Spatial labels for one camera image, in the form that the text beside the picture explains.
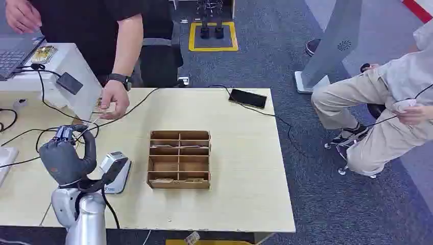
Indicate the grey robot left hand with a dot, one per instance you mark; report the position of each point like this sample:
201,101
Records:
64,160

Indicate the standing person's left hand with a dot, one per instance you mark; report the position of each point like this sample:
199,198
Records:
114,99

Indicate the standing person's right hand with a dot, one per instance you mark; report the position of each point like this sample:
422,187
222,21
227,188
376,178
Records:
22,15

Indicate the seated person's hand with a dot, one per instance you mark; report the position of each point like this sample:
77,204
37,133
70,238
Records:
414,115

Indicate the stack of gold cards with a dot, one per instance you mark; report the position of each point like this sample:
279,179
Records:
110,107

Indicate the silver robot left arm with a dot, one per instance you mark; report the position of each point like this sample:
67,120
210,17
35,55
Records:
88,219

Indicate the black wrist watch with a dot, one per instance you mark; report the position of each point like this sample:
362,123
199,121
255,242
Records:
121,80

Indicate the seated person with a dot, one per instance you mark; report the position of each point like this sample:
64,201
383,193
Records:
382,111

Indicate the black wheeled stool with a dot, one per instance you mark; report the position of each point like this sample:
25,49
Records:
375,110

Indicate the grey laptop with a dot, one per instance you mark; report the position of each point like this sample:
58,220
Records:
13,55

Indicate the gold card pack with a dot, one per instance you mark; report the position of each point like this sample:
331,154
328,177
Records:
44,54

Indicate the black adapter box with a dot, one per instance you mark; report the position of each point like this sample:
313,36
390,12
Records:
69,83

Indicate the white riser stand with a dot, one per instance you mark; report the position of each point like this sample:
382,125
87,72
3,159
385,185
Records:
72,67

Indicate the white flat tray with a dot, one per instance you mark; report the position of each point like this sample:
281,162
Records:
6,162

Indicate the black office chair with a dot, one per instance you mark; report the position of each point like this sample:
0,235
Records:
160,61

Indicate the standing person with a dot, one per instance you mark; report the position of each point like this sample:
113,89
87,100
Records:
84,30

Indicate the card in wooden box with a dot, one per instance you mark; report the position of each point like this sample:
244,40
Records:
162,146
195,180
163,181
192,146

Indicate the wooden divided card box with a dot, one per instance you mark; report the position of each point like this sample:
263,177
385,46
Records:
179,164

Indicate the grey kiosk stand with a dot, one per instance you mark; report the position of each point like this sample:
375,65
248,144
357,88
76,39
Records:
330,47

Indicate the black shoe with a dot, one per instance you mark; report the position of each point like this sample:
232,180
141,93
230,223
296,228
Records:
312,47

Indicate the black robot legs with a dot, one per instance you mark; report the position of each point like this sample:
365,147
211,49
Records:
210,17

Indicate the black smartphone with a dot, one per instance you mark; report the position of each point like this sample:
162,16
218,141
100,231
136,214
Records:
247,98

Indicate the small paper tag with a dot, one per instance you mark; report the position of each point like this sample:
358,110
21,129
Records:
192,238

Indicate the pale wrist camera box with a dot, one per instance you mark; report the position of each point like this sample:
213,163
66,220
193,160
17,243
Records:
115,159

